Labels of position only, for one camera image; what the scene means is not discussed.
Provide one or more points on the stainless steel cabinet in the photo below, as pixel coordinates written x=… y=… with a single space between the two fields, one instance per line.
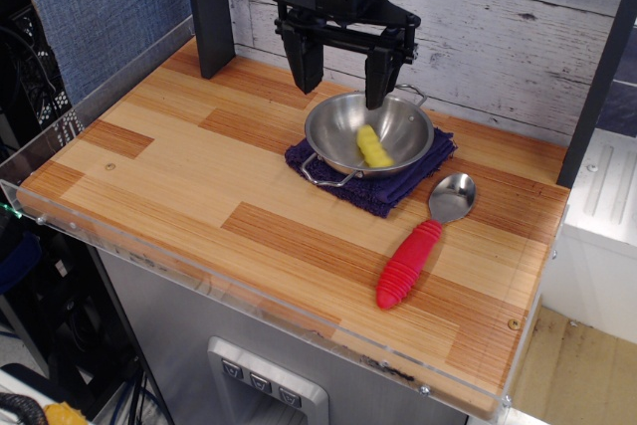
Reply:
x=172 y=319

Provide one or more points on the silver button panel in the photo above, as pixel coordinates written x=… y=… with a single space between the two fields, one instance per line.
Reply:
x=254 y=390

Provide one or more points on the black plastic crate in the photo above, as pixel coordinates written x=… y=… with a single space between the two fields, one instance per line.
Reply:
x=33 y=95

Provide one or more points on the blue fabric partition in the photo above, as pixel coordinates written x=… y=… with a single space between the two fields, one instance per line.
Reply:
x=105 y=47

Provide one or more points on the purple folded cloth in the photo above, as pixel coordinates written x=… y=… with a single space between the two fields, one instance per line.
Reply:
x=378 y=196

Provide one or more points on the silver steel bowl with handles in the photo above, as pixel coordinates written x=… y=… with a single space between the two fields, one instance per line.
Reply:
x=404 y=130

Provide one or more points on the dark grey post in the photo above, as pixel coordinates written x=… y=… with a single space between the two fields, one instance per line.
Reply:
x=214 y=35
x=616 y=42

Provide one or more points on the spoon with red handle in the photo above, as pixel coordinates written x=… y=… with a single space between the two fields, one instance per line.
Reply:
x=451 y=199

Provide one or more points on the dark grey right post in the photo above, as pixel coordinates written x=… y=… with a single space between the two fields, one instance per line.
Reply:
x=616 y=42

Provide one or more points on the yellow object bottom left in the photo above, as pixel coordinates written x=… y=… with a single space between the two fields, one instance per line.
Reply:
x=64 y=414

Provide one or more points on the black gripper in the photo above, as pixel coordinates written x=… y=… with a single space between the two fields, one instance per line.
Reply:
x=307 y=26

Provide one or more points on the yellow plastic block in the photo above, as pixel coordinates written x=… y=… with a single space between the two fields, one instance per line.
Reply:
x=374 y=154

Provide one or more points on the clear acrylic edge guard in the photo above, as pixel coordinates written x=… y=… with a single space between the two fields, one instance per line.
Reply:
x=189 y=174

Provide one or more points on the dark grey left post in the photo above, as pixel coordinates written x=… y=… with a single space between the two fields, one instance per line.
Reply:
x=214 y=35

